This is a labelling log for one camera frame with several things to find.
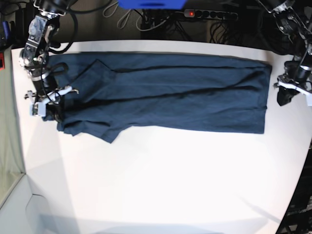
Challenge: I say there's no black power strip red light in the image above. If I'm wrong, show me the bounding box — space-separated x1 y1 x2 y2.
183 9 238 21

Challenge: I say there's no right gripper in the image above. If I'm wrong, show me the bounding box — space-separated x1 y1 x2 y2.
24 78 79 122

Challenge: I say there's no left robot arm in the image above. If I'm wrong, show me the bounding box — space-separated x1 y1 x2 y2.
258 0 312 106

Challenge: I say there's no blue overhead box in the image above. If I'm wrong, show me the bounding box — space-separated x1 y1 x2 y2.
118 0 186 10

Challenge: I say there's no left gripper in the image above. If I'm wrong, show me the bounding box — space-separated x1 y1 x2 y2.
273 61 312 106

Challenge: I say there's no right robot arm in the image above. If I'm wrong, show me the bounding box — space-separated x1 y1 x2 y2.
19 0 74 122

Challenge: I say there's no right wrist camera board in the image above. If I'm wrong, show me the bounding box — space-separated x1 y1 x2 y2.
30 103 39 116

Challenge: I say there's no red box at left edge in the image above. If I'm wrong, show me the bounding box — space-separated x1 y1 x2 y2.
0 53 5 70

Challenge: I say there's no dark blue t-shirt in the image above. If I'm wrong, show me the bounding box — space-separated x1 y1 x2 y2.
50 53 272 143

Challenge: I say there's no blue cylinder at left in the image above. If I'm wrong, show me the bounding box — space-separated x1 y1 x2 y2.
2 21 11 40

